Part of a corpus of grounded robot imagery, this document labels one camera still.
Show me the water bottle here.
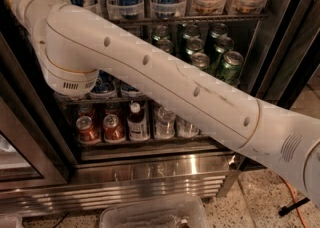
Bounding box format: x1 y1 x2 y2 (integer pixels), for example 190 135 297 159
155 106 176 139
177 117 199 138

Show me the green can front middle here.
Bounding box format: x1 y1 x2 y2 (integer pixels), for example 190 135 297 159
190 52 210 72

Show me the brown drink bottle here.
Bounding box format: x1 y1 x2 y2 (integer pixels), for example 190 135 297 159
127 102 149 141

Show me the water bottle middle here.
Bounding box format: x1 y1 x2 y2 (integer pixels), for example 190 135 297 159
177 117 199 138

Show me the orange cable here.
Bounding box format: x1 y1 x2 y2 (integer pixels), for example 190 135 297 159
278 175 308 228

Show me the green can front right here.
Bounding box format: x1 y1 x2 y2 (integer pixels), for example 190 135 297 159
216 51 244 85

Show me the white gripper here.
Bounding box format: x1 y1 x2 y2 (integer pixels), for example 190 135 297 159
5 0 70 26

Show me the stainless steel fridge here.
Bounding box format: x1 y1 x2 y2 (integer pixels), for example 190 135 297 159
1 0 319 215

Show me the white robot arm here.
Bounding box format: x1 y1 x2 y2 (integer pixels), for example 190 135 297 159
11 0 320 206

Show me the water bottle left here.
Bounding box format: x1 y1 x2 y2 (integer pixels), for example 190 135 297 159
155 106 176 139

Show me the black tripod leg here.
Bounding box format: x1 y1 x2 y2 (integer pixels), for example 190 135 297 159
278 197 309 217

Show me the clear plastic bin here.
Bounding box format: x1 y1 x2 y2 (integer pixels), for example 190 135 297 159
99 195 209 228

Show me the green can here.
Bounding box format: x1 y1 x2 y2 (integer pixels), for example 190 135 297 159
155 39 174 54
211 36 234 70
190 52 210 72
216 51 244 85
185 37 204 55

